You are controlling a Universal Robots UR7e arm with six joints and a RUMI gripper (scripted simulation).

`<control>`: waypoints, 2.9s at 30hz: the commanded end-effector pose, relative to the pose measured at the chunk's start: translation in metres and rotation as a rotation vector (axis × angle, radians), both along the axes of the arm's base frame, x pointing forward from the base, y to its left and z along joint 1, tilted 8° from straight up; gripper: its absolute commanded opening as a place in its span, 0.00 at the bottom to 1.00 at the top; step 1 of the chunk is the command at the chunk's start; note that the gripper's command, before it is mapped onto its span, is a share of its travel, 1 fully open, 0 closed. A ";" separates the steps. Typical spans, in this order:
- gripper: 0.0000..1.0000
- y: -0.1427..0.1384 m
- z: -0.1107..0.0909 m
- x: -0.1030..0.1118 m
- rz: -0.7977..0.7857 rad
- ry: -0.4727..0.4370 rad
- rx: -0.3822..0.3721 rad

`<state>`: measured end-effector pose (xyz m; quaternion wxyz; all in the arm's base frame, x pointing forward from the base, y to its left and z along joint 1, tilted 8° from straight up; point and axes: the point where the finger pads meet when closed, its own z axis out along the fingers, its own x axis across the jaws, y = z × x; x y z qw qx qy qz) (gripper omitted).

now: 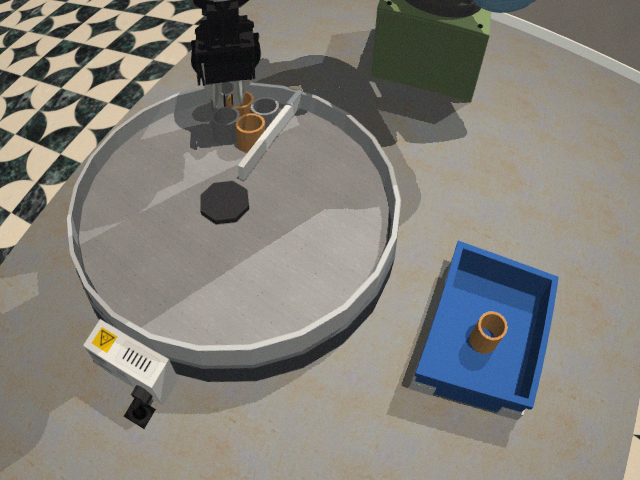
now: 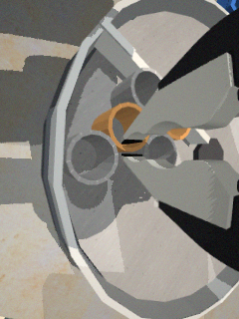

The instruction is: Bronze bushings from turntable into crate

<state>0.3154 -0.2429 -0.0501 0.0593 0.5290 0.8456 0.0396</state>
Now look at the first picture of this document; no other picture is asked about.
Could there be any blue plastic crate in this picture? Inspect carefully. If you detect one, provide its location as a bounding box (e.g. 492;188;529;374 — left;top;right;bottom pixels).
408;243;558;420

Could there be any bronze bushing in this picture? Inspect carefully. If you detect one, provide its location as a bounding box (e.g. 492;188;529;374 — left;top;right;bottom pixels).
470;312;508;354
226;92;254;116
236;114;265;153

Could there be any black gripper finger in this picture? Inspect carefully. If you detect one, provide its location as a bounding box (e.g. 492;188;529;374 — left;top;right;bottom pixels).
191;40;226;109
231;33;261;107

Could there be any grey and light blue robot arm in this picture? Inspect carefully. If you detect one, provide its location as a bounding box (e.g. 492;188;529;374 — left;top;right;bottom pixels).
405;0;536;18

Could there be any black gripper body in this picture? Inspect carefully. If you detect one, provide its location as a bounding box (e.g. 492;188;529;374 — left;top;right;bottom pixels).
193;0;255;86

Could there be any grey metal sleeve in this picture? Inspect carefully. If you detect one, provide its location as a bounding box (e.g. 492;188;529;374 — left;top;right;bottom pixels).
251;97;279;130
211;107;240;145
211;82;234;112

